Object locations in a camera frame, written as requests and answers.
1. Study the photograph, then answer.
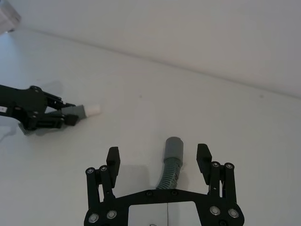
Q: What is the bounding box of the grey corrugated hose with cuffs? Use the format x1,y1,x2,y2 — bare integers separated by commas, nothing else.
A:
17,104,184,190

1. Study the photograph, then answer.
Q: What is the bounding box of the small white tube connector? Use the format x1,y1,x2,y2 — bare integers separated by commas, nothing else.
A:
84,105,102,117

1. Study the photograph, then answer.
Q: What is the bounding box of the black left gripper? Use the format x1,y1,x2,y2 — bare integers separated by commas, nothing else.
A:
0,85,79,131

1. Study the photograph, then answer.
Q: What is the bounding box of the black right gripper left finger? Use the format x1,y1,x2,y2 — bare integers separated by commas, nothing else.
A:
85,146,122,210

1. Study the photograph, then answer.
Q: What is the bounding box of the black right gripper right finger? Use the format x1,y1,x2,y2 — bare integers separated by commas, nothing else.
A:
197,143,237,205

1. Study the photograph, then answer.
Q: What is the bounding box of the cream microwave oven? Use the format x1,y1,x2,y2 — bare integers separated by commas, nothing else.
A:
0,0,22,34

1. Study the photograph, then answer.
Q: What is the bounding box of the white table cloth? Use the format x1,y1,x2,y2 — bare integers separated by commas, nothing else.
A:
0,28,301,226

